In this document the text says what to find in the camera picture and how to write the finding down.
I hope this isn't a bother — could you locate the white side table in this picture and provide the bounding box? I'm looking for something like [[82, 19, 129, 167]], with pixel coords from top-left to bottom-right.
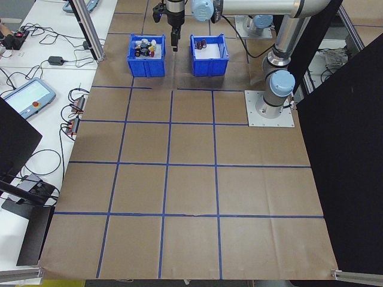
[[0, 0, 118, 271]]

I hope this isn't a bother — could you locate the blue plastic button bin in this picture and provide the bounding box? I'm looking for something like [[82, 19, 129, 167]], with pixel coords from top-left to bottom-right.
[[127, 33, 167, 78]]

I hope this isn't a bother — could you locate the black flat panel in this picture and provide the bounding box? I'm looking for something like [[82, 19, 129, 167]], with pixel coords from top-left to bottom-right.
[[16, 206, 56, 267]]

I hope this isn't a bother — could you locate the aluminium profile post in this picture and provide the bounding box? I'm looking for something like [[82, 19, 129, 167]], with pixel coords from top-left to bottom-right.
[[68, 0, 106, 62]]

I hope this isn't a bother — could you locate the blue grey teach pendant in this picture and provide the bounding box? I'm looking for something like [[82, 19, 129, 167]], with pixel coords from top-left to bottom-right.
[[1, 77, 57, 120], [62, 0, 101, 14]]

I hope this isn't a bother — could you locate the black box with red light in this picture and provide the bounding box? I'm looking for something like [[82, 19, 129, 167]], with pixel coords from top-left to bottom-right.
[[2, 29, 31, 51]]

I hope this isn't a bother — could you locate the black monitor stand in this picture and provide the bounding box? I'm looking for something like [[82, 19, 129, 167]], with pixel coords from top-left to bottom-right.
[[0, 175, 60, 221]]

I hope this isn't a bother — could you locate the black looped cable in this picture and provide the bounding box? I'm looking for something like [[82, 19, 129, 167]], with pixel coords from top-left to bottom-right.
[[17, 148, 65, 192]]

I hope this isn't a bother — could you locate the blue plastic battery bin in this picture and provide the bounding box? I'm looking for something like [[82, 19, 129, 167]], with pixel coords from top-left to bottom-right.
[[190, 33, 230, 77]]

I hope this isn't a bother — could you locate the metal V-shaped frame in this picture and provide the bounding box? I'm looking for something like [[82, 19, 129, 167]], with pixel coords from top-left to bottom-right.
[[300, 5, 366, 98]]

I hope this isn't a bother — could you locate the black adapter cable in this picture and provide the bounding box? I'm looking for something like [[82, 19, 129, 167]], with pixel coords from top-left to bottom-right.
[[25, 58, 99, 81]]

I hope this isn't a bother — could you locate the aluminium frame bar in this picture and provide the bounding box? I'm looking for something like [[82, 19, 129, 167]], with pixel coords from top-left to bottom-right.
[[0, 267, 45, 283], [330, 268, 383, 283]]

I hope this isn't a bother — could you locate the black wavy cable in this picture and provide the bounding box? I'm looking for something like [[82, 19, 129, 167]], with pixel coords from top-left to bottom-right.
[[28, 25, 86, 47]]

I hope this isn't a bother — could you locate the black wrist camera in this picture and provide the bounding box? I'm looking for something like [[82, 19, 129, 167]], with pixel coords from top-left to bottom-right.
[[151, 2, 167, 23]]

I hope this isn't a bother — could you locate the black monitor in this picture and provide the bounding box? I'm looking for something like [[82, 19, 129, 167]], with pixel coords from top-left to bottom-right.
[[0, 97, 42, 177]]

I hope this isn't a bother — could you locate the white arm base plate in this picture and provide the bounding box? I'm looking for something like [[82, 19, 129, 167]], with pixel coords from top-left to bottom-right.
[[244, 90, 296, 128], [234, 16, 278, 39]]

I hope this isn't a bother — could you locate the black orange usb device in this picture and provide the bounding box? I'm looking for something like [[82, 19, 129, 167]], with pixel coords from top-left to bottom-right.
[[70, 94, 87, 114], [67, 117, 81, 135]]

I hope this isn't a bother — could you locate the black frame cover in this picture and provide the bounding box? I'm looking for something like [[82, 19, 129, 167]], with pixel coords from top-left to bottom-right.
[[275, 0, 383, 275]]

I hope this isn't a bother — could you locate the crumpled grey cloth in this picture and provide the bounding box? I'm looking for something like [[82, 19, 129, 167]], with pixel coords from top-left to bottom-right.
[[319, 47, 349, 70]]

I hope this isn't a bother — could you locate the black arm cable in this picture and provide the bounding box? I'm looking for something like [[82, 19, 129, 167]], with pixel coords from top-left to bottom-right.
[[221, 14, 275, 59]]

